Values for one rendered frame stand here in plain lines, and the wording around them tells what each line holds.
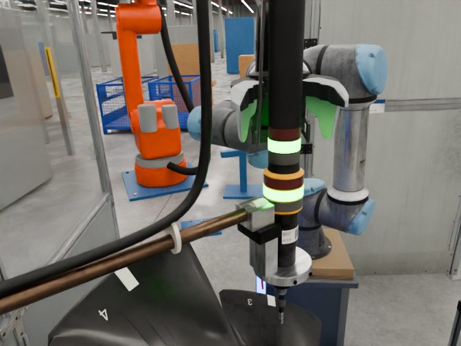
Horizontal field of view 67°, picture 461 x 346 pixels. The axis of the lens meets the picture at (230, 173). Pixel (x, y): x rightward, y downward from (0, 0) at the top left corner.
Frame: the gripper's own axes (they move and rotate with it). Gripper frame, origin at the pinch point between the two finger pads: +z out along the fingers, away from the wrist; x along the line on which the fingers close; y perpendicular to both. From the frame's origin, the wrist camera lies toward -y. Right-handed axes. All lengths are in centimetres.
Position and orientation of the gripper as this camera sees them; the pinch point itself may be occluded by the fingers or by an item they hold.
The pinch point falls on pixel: (291, 95)
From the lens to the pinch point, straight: 32.9
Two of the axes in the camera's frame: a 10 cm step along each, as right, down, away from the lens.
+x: -10.0, 0.3, 0.4
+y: 0.5, 9.3, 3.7
